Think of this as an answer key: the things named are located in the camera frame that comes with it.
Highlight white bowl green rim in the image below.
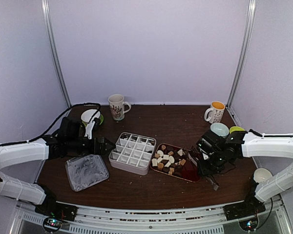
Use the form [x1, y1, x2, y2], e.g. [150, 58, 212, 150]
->
[81, 109, 101, 124]

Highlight aluminium frame post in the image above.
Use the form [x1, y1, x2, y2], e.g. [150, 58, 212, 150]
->
[227, 0, 256, 110]
[41, 0, 72, 107]

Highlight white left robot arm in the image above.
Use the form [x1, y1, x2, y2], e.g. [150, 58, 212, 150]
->
[0, 117, 116, 216]

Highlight red chocolate tray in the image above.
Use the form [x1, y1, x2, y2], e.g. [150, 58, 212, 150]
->
[149, 143, 201, 183]

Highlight dark bowl white inside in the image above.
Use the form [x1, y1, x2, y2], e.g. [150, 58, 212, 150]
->
[251, 168, 273, 186]

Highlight light blue bowl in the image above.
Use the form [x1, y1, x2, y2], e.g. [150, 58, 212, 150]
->
[210, 122, 230, 137]

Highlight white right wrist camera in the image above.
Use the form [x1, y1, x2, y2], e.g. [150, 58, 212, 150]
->
[201, 153, 209, 160]

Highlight metal front rail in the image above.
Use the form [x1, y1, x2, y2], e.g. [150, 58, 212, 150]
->
[16, 203, 291, 234]

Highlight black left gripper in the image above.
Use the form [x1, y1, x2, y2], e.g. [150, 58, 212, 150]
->
[66, 136, 116, 156]

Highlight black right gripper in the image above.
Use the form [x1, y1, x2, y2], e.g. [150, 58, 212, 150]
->
[197, 151, 227, 177]

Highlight bunny print tin lid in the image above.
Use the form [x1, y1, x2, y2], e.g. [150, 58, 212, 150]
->
[65, 155, 109, 192]

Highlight left aluminium frame post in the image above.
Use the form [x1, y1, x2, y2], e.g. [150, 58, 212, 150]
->
[41, 0, 72, 107]

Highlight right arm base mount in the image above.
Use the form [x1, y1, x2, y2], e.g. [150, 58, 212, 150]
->
[223, 202, 266, 232]

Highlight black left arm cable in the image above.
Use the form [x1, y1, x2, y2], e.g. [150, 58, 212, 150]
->
[26, 102, 102, 143]

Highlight right aluminium frame post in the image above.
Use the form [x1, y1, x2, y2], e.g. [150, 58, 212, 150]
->
[227, 0, 256, 110]

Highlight white divided tin box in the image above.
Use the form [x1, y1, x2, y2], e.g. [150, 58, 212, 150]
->
[109, 132, 156, 176]

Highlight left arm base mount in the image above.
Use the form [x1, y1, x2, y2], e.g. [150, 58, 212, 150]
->
[34, 202, 78, 234]

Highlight white mug yellow inside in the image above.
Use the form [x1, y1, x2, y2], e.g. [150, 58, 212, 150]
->
[204, 101, 226, 124]

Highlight lime green bowl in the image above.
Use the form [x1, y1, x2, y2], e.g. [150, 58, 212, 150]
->
[229, 126, 245, 134]

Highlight beige floral mug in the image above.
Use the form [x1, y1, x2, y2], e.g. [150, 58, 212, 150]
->
[108, 94, 131, 121]

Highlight metal serving tongs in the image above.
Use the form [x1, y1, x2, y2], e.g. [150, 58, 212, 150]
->
[184, 146, 219, 191]

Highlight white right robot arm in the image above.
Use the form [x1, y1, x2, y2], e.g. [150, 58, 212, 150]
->
[196, 130, 293, 215]

